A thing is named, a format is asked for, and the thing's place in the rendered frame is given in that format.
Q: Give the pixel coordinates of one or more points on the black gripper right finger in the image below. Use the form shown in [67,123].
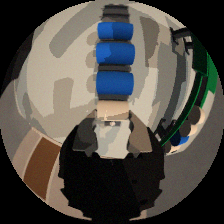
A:
[143,144]

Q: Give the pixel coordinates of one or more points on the blue plastic bar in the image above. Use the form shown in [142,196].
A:
[115,30]
[112,82]
[115,53]
[177,139]

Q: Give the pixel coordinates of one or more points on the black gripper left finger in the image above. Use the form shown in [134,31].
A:
[81,142]

